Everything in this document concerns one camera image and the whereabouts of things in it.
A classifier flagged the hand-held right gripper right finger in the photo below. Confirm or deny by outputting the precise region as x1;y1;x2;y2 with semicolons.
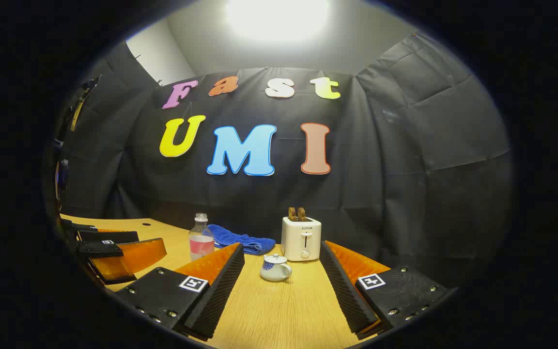
319;240;454;340

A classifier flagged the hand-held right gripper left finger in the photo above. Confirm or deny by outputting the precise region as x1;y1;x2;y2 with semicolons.
114;242;246;340

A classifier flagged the clear water bottle pink label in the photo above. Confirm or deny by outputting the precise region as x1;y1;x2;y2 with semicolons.
189;213;215;262

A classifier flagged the white blue patterned teacup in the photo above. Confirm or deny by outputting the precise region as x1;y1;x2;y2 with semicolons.
260;259;293;282

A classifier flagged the blue folded towel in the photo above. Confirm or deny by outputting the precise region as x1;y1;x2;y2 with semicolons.
206;224;276;256

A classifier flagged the white toaster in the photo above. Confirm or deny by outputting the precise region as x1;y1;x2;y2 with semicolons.
281;217;322;262

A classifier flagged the black backdrop cloth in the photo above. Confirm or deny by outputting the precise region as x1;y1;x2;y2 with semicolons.
59;34;514;286

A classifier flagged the bright ceiling light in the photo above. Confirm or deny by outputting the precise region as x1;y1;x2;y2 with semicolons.
226;0;330;45

